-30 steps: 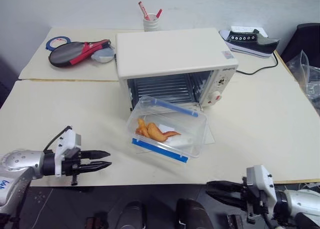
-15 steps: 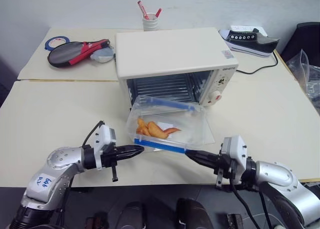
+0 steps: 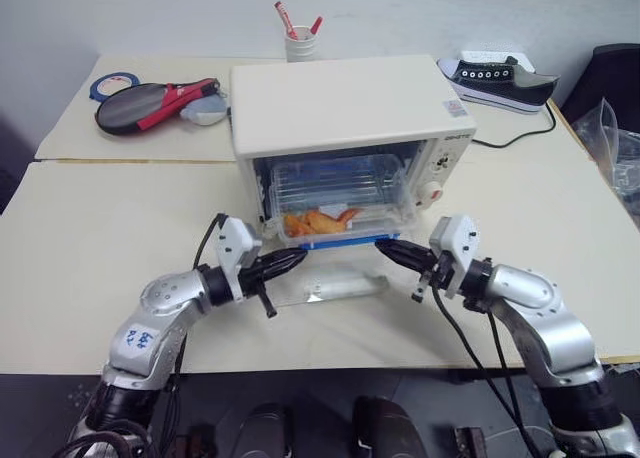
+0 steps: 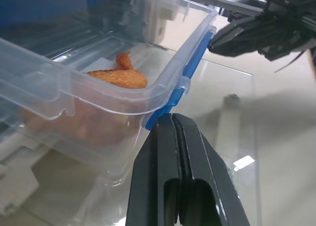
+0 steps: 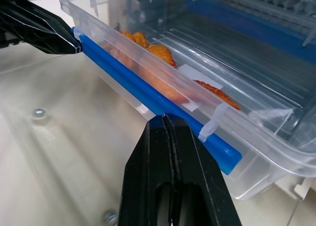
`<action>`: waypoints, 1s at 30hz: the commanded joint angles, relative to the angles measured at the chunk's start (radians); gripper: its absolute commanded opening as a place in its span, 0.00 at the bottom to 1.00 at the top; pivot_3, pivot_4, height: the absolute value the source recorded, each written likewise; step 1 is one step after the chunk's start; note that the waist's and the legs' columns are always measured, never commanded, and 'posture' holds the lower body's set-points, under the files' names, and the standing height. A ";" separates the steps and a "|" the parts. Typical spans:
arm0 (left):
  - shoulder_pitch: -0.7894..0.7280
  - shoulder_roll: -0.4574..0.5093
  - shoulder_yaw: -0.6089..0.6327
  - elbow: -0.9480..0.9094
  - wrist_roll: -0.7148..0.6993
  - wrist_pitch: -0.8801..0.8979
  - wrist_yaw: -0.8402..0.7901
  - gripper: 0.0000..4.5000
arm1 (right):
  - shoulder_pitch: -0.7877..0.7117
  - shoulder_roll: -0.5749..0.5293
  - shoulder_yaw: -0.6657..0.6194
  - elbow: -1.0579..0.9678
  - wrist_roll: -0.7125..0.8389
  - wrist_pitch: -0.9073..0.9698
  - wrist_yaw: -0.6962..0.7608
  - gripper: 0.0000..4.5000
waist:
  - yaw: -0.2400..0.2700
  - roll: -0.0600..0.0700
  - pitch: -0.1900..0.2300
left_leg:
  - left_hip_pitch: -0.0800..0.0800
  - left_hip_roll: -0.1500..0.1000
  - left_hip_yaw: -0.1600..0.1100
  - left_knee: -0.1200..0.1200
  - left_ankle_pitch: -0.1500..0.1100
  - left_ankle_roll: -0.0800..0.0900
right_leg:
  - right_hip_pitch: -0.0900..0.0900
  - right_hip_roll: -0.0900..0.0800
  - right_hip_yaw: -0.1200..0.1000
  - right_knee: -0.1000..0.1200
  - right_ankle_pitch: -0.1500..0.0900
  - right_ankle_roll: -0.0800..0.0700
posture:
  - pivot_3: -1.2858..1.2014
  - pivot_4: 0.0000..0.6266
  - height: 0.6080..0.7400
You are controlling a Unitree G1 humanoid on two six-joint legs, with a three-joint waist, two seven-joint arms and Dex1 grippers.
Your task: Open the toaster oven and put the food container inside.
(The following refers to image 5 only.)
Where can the red-brown meat slice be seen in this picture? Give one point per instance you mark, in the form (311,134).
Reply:
(217,92)

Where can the golden fried food piece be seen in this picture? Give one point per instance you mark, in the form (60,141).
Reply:
(138,38)
(161,54)

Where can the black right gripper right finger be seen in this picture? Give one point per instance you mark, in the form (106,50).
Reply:
(202,181)

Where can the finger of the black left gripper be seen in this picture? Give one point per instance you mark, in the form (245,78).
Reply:
(42,38)
(49,18)

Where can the clear food container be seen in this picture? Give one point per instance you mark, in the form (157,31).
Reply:
(222,70)

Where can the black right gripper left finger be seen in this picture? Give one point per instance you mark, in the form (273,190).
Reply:
(145,176)

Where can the silver table screw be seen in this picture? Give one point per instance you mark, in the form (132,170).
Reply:
(110,217)
(39,112)

